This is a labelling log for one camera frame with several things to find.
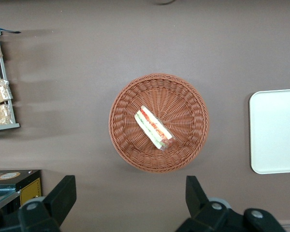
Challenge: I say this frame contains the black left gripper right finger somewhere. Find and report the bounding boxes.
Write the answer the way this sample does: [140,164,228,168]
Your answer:
[175,175,287,232]

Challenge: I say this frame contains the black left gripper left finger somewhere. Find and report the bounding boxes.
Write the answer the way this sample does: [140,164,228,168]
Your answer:
[0,175,77,232]

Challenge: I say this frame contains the triangle sandwich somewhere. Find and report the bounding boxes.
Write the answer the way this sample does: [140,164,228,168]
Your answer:
[134,105,176,152]

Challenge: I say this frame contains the tray of snack packets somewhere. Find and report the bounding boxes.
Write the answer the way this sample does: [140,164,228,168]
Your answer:
[0,25,21,133]

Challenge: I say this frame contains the round brown wicker basket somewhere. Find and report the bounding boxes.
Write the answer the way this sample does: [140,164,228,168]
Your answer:
[108,73,210,174]

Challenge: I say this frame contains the beige plastic tray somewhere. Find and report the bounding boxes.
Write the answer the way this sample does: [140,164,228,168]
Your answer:
[248,88,290,175]

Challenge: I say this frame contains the black food warmer cabinet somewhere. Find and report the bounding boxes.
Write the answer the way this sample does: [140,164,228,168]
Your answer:
[0,169,43,216]

